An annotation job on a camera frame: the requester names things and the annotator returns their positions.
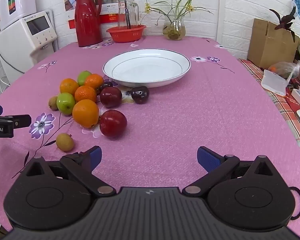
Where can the clear plastic bag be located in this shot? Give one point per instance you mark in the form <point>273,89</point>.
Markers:
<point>285,68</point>

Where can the white and orange container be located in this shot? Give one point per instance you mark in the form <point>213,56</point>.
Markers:
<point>273,81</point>

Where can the pink floral tablecloth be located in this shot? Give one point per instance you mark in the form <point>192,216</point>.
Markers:
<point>190,120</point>

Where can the white water dispenser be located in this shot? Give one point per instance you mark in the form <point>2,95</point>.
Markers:
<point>17,45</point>

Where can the red plum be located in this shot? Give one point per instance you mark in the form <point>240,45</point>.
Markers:
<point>111,96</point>

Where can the glass vase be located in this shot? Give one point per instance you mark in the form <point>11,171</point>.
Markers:
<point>174,31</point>

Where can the metal stirrer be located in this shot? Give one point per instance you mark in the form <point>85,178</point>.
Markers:
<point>127,15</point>

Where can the brown kiwi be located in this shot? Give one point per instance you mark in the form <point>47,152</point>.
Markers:
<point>52,103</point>

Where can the dark purple plum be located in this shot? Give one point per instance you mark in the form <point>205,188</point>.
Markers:
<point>107,83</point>
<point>140,94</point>

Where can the smooth orange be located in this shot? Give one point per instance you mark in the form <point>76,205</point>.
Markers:
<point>69,86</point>

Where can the white wall water purifier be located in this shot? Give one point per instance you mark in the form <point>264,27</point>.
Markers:
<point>20,0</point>

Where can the white wall pipe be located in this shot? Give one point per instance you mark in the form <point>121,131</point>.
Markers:
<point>221,10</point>

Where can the glass pitcher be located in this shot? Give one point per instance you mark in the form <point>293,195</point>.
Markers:
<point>133,12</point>

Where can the green apple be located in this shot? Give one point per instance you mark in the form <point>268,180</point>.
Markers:
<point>83,77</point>
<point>65,103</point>

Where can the bumpy tangerine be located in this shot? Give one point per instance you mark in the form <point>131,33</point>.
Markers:
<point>95,80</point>
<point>85,93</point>

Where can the plaid cloth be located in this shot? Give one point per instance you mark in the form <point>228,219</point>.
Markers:
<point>285,105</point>

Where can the white plate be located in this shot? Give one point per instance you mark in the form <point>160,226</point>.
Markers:
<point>150,67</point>

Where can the red thermos jug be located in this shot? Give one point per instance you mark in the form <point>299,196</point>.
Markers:
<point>87,20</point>

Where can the wall poster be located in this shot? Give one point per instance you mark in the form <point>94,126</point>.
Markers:
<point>110,7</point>

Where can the dark purple plant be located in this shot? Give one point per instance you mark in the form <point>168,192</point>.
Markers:
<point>286,20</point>

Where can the kiwi front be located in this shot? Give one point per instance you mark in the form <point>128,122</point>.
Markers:
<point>65,142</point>

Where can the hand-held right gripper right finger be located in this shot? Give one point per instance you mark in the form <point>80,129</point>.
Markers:
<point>207,158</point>

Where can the large red apple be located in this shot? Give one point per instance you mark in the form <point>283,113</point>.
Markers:
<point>113,123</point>

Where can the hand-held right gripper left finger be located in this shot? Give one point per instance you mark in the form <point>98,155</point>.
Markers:
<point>96,156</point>

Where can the green orchid plant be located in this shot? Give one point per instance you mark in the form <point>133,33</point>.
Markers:
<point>175,17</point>

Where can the cardboard box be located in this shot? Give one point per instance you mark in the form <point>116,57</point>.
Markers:
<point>267,45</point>

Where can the red plastic basket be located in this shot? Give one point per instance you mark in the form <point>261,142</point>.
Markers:
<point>126,36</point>

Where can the large orange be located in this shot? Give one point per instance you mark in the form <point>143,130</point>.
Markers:
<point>85,113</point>

